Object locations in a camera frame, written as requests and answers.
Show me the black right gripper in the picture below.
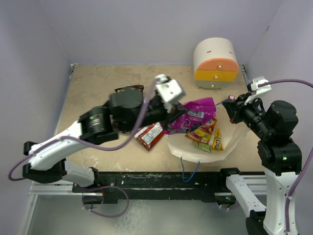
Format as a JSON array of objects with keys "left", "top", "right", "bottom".
[{"left": 223, "top": 90, "right": 272, "bottom": 138}]

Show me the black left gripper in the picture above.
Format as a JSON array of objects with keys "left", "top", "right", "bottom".
[{"left": 122, "top": 98, "right": 189, "bottom": 133}]

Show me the red doritos bag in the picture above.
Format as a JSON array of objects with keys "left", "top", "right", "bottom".
[{"left": 134, "top": 122, "right": 164, "bottom": 151}]

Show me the blue checkered paper bag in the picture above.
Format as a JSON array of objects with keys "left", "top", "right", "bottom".
[{"left": 167, "top": 105, "right": 248, "bottom": 164}]

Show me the brown potato chips bag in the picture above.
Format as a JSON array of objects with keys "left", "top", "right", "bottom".
[{"left": 114, "top": 84, "right": 144, "bottom": 94}]

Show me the purple snack packet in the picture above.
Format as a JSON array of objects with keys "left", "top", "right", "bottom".
[{"left": 163, "top": 97, "right": 216, "bottom": 135}]

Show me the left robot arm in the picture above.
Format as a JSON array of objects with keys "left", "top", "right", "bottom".
[{"left": 22, "top": 86, "right": 186, "bottom": 192}]

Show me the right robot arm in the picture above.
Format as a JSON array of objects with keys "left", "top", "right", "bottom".
[{"left": 217, "top": 93, "right": 302, "bottom": 235}]

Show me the orange snack packet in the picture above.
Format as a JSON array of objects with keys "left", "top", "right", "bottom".
[{"left": 185, "top": 118, "right": 217, "bottom": 144}]

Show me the yellow m&m packet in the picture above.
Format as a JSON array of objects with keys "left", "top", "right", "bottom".
[{"left": 211, "top": 129, "right": 224, "bottom": 151}]

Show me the green candy packet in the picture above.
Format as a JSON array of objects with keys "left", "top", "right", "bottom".
[{"left": 192, "top": 141, "right": 211, "bottom": 153}]

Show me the round drawer box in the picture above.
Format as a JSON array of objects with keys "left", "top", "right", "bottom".
[{"left": 193, "top": 37, "right": 239, "bottom": 89}]

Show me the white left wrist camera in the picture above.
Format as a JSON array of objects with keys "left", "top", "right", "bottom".
[{"left": 155, "top": 74, "right": 186, "bottom": 113}]

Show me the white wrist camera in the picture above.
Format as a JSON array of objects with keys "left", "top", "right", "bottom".
[
  {"left": 245, "top": 76, "right": 271, "bottom": 105},
  {"left": 155, "top": 74, "right": 186, "bottom": 113}
]

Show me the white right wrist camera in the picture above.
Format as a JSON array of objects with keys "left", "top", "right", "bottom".
[{"left": 245, "top": 76, "right": 271, "bottom": 105}]

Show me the black table edge rail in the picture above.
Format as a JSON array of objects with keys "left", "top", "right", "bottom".
[{"left": 29, "top": 171, "right": 268, "bottom": 204}]

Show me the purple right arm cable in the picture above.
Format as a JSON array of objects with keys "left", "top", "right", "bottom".
[{"left": 259, "top": 78, "right": 313, "bottom": 235}]

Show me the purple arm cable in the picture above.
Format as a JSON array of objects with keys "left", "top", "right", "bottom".
[
  {"left": 259, "top": 78, "right": 313, "bottom": 235},
  {"left": 8, "top": 80, "right": 159, "bottom": 182}
]

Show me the purple cable right underside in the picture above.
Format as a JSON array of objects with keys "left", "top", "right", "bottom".
[{"left": 219, "top": 193, "right": 242, "bottom": 212}]

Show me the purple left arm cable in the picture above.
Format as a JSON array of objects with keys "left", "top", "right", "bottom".
[{"left": 8, "top": 80, "right": 159, "bottom": 182}]

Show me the purple cable under table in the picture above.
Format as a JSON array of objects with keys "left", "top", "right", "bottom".
[{"left": 82, "top": 186, "right": 130, "bottom": 217}]

